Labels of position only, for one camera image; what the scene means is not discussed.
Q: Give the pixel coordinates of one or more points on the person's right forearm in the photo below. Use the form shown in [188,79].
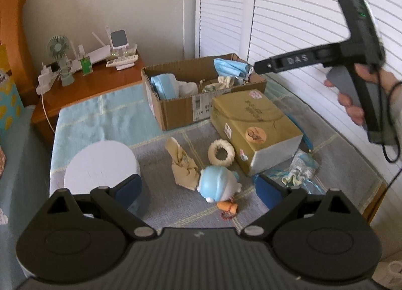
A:
[398,110]

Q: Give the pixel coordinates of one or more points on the blue face mask stack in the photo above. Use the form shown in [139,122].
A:
[163,87]

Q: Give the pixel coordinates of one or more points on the small screen on white stand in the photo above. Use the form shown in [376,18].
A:
[118,38]

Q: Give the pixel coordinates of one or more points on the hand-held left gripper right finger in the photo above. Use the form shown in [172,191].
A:
[268,191]

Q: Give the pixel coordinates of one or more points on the grey-green bed sheet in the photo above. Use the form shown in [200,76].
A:
[18,183]

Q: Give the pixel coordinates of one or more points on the blue face mask bundle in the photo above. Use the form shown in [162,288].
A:
[230,68]

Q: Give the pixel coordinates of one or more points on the small green desk fan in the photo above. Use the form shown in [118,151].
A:
[58,46]

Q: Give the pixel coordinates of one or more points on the person's right hand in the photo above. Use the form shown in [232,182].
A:
[350,106]

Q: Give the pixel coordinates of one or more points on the white remote control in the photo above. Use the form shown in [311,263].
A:
[122,61]

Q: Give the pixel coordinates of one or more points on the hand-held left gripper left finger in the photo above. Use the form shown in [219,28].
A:
[128,191]

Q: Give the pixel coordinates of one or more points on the white foam disc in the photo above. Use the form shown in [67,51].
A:
[97,164]

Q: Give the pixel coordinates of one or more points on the blue and white toy figure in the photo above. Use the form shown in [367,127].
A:
[216,183]

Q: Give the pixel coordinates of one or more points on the wooden bed headboard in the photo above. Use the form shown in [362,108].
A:
[12,26]

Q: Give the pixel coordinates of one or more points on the white cloth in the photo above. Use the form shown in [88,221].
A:
[187,88]

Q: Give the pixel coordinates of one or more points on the wide white louvered door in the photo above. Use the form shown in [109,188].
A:
[298,10]

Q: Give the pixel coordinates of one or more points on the cardboard box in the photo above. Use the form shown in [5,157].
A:
[176,110]

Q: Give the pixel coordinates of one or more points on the narrow white louvered door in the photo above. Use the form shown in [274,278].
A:
[224,10]

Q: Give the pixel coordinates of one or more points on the green card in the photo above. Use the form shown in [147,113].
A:
[86,65]

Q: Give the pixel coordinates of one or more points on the white power strip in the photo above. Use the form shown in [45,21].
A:
[44,82]

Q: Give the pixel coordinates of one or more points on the white router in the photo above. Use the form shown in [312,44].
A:
[97,55]

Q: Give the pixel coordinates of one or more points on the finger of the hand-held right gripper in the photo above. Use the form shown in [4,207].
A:
[265,65]

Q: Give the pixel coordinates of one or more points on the beige cloth pouch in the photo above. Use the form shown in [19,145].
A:
[182,167]

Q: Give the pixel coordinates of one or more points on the wooden nightstand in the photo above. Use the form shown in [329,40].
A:
[94,82]

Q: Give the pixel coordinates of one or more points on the teal towel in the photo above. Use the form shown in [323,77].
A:
[81,120]

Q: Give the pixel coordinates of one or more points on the yellow snack bag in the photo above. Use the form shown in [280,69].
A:
[9,101]

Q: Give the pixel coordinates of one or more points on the clear plastic bag with items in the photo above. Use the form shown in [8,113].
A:
[301,164]

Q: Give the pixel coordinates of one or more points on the gold tissue pack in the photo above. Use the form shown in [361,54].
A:
[251,114]

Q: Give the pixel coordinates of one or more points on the orange carrot charm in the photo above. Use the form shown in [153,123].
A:
[227,208]

